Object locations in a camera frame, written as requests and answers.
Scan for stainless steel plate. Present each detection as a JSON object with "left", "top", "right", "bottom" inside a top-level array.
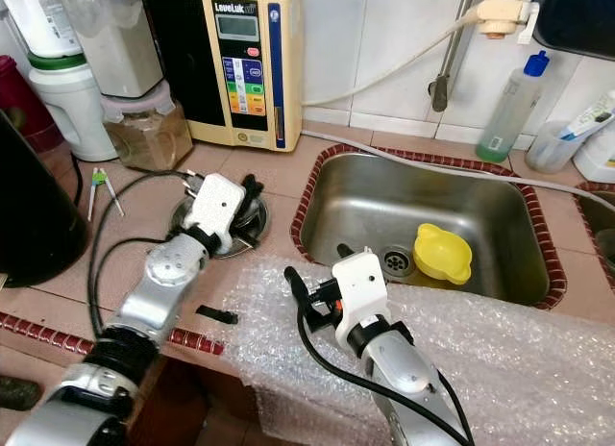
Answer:
[{"left": 170, "top": 190, "right": 269, "bottom": 260}]

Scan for yellow plastic bowl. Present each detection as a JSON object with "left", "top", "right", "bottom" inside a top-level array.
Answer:
[{"left": 412, "top": 222, "right": 475, "bottom": 286}]

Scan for stainless steel sink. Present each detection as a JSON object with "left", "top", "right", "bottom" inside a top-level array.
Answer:
[
  {"left": 290, "top": 145, "right": 570, "bottom": 310},
  {"left": 571, "top": 181, "right": 615, "bottom": 289}
]

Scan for black tape strip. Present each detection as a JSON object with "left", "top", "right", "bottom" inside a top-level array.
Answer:
[{"left": 194, "top": 304, "right": 240, "bottom": 325}]

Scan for bubble wrap sheet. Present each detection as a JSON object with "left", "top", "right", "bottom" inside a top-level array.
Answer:
[{"left": 214, "top": 256, "right": 615, "bottom": 446}]

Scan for jar of brown powder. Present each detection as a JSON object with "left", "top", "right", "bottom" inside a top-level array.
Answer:
[{"left": 102, "top": 88, "right": 196, "bottom": 174}]

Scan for cream black water ioniser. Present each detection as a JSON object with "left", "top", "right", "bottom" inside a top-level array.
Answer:
[{"left": 138, "top": 0, "right": 305, "bottom": 152}]

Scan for green white training chopsticks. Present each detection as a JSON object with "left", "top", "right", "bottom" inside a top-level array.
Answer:
[{"left": 87, "top": 166, "right": 125, "bottom": 222}]

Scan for white jug green lid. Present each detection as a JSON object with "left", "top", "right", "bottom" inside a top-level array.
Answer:
[{"left": 27, "top": 54, "right": 122, "bottom": 162}]

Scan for translucent white container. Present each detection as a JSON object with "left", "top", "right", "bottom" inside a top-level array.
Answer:
[{"left": 71, "top": 0, "right": 170, "bottom": 100}]

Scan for black electric kettle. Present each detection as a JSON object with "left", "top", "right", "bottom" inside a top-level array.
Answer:
[{"left": 0, "top": 114, "right": 88, "bottom": 289}]

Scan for clear soap bottle blue cap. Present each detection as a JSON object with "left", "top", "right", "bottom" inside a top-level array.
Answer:
[{"left": 475, "top": 49, "right": 552, "bottom": 164}]

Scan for metal faucet pipe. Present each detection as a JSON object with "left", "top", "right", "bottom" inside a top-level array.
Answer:
[{"left": 430, "top": 0, "right": 483, "bottom": 113}]

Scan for maroon plastic container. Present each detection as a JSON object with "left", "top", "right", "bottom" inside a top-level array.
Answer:
[{"left": 0, "top": 54, "right": 64, "bottom": 155}]

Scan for white labelled bottle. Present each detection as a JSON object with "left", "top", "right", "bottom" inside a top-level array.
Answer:
[{"left": 14, "top": 0, "right": 88, "bottom": 62}]

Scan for dark green cucumber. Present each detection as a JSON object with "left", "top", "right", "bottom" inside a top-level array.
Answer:
[{"left": 0, "top": 375, "right": 42, "bottom": 412}]

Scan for large white detergent bottle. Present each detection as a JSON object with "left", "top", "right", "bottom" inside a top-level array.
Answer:
[{"left": 573, "top": 119, "right": 615, "bottom": 186}]

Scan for blue white toothbrush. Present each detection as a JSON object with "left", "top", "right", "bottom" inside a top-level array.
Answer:
[{"left": 561, "top": 89, "right": 615, "bottom": 145}]

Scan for cream faucet diverter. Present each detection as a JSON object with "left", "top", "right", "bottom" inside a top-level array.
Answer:
[{"left": 480, "top": 0, "right": 540, "bottom": 41}]

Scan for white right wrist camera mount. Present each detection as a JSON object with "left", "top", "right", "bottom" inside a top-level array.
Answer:
[{"left": 331, "top": 248, "right": 391, "bottom": 334}]

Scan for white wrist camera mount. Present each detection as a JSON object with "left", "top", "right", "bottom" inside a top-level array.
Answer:
[
  {"left": 331, "top": 248, "right": 391, "bottom": 334},
  {"left": 186, "top": 171, "right": 249, "bottom": 242}
]

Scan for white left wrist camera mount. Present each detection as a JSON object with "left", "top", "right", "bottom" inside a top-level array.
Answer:
[{"left": 186, "top": 171, "right": 249, "bottom": 242}]

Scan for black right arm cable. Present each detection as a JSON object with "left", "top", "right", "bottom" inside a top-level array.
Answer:
[{"left": 295, "top": 297, "right": 479, "bottom": 446}]

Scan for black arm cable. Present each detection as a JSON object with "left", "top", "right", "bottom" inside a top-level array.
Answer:
[
  {"left": 86, "top": 169, "right": 212, "bottom": 341},
  {"left": 295, "top": 297, "right": 479, "bottom": 446}
]

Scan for grey drain hose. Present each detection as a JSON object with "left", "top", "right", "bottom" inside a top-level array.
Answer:
[{"left": 302, "top": 129, "right": 615, "bottom": 193}]

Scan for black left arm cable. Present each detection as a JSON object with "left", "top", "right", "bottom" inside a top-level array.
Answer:
[{"left": 86, "top": 169, "right": 212, "bottom": 341}]

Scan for white ioniser hose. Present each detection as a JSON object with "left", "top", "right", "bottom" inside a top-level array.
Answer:
[{"left": 303, "top": 9, "right": 493, "bottom": 110}]

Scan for black wall-mounted box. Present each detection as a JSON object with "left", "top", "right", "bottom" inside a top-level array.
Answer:
[{"left": 529, "top": 0, "right": 615, "bottom": 63}]

